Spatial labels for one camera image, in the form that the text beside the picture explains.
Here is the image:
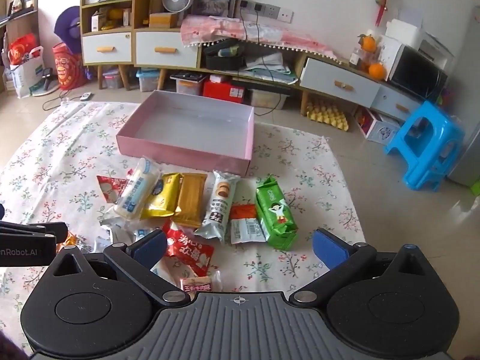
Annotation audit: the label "tall wooden shelf cabinet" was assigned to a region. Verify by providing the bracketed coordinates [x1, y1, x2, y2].
[80, 0, 205, 91]

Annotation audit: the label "clear box yellow contents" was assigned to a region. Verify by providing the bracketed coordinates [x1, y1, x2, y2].
[247, 87, 292, 111]

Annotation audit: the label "black power cable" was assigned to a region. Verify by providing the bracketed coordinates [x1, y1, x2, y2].
[240, 7, 284, 118]

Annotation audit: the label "yellow cardboard box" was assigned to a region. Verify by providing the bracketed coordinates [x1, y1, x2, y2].
[149, 13, 179, 29]

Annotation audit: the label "silver snack packet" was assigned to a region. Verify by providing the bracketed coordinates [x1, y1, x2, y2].
[99, 205, 129, 234]

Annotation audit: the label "orange white snack packet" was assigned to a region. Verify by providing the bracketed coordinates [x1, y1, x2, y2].
[229, 202, 268, 245]

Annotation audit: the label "purple round object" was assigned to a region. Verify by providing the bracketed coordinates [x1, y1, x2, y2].
[53, 5, 84, 56]

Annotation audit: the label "grey refrigerator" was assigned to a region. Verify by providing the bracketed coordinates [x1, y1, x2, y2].
[445, 119, 480, 189]

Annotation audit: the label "white drawer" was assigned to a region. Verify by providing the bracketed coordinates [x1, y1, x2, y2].
[134, 30, 200, 70]
[81, 32, 133, 65]

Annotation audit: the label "low wooden cabinet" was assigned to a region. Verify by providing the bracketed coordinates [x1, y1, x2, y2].
[199, 39, 424, 121]

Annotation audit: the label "red cartoon gift bag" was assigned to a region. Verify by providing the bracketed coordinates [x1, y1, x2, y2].
[52, 41, 89, 91]

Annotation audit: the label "green snack packet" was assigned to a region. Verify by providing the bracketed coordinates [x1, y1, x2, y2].
[255, 176, 299, 252]

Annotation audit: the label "white paper bag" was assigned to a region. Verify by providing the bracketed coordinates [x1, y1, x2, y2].
[8, 45, 44, 100]

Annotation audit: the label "wooden bookshelf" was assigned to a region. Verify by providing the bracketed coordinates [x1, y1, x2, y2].
[0, 0, 41, 95]

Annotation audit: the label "blue lid storage box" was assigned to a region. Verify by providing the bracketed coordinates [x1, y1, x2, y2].
[135, 67, 161, 93]

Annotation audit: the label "blue plastic stool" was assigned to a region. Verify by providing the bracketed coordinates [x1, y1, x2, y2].
[382, 100, 466, 193]

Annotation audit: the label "pale blue snack packet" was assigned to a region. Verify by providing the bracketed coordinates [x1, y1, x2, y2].
[92, 232, 114, 254]

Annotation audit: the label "pink patterned cloth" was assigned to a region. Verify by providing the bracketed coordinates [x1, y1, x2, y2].
[180, 15, 350, 65]

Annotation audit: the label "small white carton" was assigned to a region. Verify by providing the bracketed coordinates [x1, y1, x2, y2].
[91, 10, 108, 33]

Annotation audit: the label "white wall socket panel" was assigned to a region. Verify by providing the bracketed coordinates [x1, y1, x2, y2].
[239, 0, 294, 22]

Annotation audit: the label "floral tablecloth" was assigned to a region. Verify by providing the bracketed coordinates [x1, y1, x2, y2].
[0, 99, 367, 350]

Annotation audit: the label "large grey drawer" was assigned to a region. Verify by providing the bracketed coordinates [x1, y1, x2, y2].
[299, 57, 382, 106]

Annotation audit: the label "pile of loose papers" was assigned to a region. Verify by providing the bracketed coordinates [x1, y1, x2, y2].
[239, 52, 299, 84]

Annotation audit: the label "plain white snack packet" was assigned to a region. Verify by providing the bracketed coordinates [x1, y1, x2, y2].
[150, 258, 181, 287]

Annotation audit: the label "small grey drawer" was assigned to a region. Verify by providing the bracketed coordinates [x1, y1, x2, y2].
[372, 85, 421, 121]

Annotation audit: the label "yellow blue snack packet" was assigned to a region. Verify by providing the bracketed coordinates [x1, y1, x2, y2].
[144, 172, 183, 220]

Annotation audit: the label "dark maroon clothing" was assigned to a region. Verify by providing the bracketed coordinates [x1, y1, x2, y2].
[0, 332, 32, 360]

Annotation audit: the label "small clear storage box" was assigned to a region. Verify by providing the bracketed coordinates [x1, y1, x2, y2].
[102, 68, 123, 91]

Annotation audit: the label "red white snack packet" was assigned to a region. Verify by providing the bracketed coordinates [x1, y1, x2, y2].
[163, 221, 215, 278]

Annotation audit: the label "black floor cable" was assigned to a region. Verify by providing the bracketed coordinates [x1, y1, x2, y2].
[41, 93, 88, 112]

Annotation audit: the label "red torn snack packet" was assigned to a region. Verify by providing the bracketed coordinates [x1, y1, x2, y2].
[97, 175, 129, 211]

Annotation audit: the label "white blue bread packet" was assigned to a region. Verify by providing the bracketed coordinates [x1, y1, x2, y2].
[113, 157, 163, 221]

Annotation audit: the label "red plastic bag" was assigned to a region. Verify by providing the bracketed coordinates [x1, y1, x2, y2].
[7, 33, 39, 67]

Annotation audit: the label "yellow egg tray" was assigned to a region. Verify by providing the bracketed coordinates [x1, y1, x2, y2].
[305, 99, 352, 133]

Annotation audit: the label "small pink snack packet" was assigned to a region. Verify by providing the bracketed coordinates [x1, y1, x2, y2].
[179, 270, 223, 294]

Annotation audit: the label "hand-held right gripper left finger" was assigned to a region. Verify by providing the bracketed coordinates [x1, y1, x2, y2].
[49, 229, 192, 308]

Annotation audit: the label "white printer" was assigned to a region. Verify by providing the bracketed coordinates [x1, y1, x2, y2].
[417, 31, 457, 61]

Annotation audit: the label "black lid storage box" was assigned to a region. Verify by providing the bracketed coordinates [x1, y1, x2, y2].
[170, 71, 208, 97]

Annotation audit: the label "glass jar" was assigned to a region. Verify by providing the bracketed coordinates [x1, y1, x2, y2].
[349, 47, 367, 70]

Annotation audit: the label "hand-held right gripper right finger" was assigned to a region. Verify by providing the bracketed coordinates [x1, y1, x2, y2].
[289, 228, 436, 305]

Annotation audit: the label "black basket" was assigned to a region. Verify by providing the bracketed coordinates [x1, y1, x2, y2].
[204, 40, 247, 72]

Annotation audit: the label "white microwave oven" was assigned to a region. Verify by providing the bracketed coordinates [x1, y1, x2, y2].
[378, 35, 449, 103]

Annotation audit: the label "white cookie packet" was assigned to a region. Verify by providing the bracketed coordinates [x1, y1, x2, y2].
[194, 170, 241, 243]

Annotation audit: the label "pink cardboard box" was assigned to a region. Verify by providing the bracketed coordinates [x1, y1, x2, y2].
[115, 90, 256, 178]

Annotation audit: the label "red cardboard box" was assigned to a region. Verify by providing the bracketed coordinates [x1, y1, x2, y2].
[202, 76, 247, 104]

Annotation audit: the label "gold brown snack packet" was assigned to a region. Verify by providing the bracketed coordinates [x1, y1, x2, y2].
[172, 172, 208, 229]

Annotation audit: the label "white printed cardboard box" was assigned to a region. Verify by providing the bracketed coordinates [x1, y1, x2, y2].
[353, 104, 404, 144]

